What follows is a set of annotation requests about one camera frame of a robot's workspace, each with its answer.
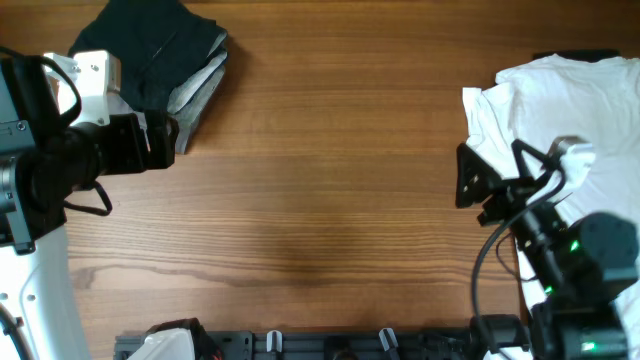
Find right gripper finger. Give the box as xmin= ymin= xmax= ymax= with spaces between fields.
xmin=511 ymin=139 xmax=555 ymax=181
xmin=455 ymin=143 xmax=502 ymax=208

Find black shorts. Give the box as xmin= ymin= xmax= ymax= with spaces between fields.
xmin=68 ymin=0 xmax=227 ymax=111

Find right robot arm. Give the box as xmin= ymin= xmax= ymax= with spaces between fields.
xmin=455 ymin=136 xmax=639 ymax=359

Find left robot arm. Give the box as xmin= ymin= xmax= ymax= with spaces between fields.
xmin=1 ymin=49 xmax=179 ymax=359

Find white t-shirt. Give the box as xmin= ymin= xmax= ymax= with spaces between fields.
xmin=462 ymin=55 xmax=639 ymax=359

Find folded grey shorts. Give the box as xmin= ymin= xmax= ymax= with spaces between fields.
xmin=107 ymin=32 xmax=230 ymax=155

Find black garment under t-shirt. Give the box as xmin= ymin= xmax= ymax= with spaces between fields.
xmin=532 ymin=48 xmax=621 ymax=63

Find right white rail clip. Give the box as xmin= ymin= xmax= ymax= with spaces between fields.
xmin=379 ymin=328 xmax=400 ymax=360

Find white rail clip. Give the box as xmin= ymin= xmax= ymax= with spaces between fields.
xmin=266 ymin=330 xmax=283 ymax=353
xmin=379 ymin=328 xmax=400 ymax=360

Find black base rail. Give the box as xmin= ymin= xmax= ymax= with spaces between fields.
xmin=113 ymin=327 xmax=481 ymax=360

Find left white rail clip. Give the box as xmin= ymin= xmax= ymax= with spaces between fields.
xmin=266 ymin=330 xmax=283 ymax=353

